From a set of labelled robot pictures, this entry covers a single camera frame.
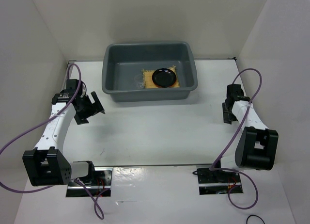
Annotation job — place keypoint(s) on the clear glass cup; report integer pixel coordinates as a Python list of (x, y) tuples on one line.
[(140, 85), (139, 78)]

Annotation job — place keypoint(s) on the black round plate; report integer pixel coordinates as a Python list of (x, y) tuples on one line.
[(164, 78)]

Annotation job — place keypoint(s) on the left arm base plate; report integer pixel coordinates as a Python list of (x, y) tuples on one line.
[(99, 185)]

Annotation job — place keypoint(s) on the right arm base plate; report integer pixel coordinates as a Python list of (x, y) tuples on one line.
[(216, 182)]

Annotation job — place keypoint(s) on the grey plastic bin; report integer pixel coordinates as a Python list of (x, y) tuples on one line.
[(123, 61)]

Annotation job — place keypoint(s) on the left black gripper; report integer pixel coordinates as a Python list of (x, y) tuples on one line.
[(81, 118)]

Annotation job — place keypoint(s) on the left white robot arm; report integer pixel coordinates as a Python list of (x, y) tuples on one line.
[(45, 164)]

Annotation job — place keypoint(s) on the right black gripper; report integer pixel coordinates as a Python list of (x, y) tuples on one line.
[(227, 118)]

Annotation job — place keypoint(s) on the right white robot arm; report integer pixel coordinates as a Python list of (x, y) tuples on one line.
[(257, 145)]

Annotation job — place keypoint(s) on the woven bamboo placemat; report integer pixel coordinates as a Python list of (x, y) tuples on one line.
[(147, 73)]

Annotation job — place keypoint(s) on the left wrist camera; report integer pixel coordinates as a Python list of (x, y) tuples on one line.
[(84, 90)]

